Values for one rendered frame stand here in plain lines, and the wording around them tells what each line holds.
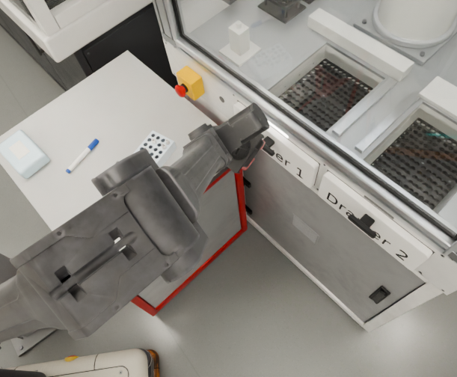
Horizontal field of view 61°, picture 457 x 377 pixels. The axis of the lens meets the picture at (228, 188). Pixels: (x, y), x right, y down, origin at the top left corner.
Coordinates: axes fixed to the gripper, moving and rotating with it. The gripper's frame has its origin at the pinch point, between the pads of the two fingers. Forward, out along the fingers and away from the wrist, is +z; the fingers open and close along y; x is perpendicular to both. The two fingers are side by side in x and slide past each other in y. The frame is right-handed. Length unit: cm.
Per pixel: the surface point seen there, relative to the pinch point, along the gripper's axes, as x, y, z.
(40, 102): 164, -70, 69
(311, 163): -10.4, 4.8, 8.7
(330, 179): -16.4, 4.5, 8.5
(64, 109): 68, -30, 5
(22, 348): 47, -134, 24
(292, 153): -4.8, 3.9, 9.4
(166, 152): 27.4, -18.7, 9.1
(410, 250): -39.8, 2.4, 10.8
